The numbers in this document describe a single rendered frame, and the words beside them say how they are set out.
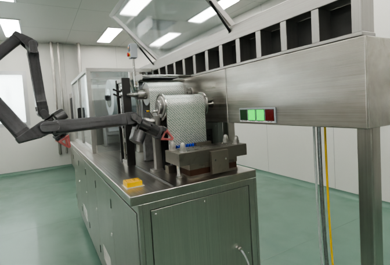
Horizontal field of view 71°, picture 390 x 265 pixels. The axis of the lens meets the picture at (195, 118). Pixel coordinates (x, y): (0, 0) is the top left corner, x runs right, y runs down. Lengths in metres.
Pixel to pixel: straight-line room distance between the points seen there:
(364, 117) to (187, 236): 0.86
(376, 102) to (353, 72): 0.13
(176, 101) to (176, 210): 0.57
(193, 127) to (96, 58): 5.75
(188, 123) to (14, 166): 5.78
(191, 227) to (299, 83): 0.78
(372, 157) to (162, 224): 0.87
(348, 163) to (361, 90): 2.89
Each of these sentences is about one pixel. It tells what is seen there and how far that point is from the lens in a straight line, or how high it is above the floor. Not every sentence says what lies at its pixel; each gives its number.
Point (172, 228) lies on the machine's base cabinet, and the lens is 1.28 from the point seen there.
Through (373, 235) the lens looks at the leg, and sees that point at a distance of 1.32.
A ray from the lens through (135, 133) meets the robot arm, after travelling 1.36.
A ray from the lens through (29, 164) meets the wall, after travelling 6.98.
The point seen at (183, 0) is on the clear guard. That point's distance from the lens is 1.69.
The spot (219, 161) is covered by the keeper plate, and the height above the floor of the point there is 0.97.
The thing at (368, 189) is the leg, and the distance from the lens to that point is 1.27.
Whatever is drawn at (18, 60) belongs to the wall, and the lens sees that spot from 6.99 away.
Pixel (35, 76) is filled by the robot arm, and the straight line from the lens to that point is 1.80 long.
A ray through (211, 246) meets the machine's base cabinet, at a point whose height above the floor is 0.58.
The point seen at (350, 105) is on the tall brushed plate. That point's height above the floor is 1.22.
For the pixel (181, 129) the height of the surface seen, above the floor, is 1.12.
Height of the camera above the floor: 1.25
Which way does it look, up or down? 3 degrees down
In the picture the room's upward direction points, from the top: 3 degrees counter-clockwise
